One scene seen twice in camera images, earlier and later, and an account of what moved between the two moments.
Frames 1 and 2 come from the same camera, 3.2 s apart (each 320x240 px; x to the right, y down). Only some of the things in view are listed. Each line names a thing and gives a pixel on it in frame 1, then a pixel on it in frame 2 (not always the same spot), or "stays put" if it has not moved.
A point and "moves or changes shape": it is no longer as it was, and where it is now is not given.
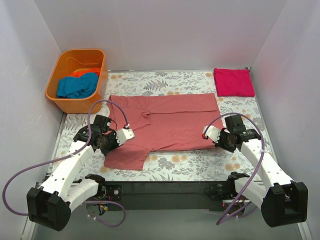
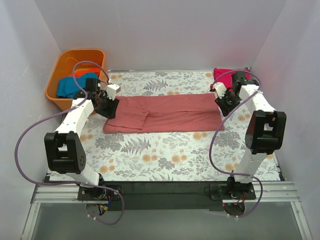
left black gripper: [111, 144] → [109, 109]
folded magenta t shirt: [231, 82] stays put
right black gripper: [222, 141] → [223, 106]
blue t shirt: [77, 87] stays put
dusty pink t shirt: [166, 122] moves or changes shape
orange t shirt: [79, 72] stays put
